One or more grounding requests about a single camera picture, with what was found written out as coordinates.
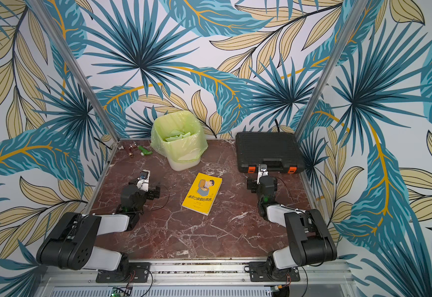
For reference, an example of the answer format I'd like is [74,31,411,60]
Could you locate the white plastic trash bin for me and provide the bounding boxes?
[154,111,206,172]

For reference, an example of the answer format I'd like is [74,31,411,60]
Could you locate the aluminium frame post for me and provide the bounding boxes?
[29,0,121,142]
[295,1,367,140]

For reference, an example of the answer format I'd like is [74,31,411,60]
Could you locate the green plastic bin liner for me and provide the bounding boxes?
[150,110,209,163]

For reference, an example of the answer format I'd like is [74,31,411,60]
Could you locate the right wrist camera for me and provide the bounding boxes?
[257,164,268,184]

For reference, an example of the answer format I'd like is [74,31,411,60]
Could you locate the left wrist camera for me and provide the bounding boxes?
[136,170,150,192]

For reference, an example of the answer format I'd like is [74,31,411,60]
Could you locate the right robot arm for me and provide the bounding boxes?
[247,175,338,271]

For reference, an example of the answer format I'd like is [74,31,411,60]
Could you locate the black tool case orange latches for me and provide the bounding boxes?
[235,132,306,174]

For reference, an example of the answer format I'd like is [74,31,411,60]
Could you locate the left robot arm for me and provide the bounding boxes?
[36,179,161,272]

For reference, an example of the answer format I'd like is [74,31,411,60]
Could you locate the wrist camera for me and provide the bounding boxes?
[257,164,268,184]
[136,170,150,192]

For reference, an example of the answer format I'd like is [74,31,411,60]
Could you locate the left aluminium frame post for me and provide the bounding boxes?
[29,0,121,142]

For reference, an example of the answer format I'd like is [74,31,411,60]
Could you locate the yellow cartoon cover book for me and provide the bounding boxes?
[182,173,222,216]

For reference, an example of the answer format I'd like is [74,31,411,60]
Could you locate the right aluminium frame post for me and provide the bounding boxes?
[295,1,367,140]

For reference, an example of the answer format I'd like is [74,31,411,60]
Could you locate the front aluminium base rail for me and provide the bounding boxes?
[35,257,361,297]

